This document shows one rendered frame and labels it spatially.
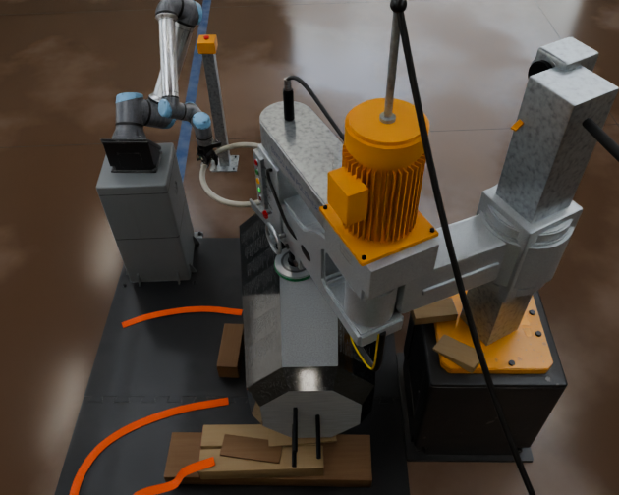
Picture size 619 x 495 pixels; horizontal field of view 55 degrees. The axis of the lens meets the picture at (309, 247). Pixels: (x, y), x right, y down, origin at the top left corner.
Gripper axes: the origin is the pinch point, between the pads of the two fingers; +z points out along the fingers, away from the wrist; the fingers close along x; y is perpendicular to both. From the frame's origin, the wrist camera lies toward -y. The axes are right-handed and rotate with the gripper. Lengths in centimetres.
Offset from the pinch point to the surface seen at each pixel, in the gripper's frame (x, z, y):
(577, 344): 221, 80, -57
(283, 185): 80, -63, 44
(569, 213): 183, -77, 12
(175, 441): 59, 71, 120
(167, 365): 20, 83, 84
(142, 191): -26.0, 6.6, 31.3
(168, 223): -17.1, 32.9, 26.9
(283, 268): 76, -2, 41
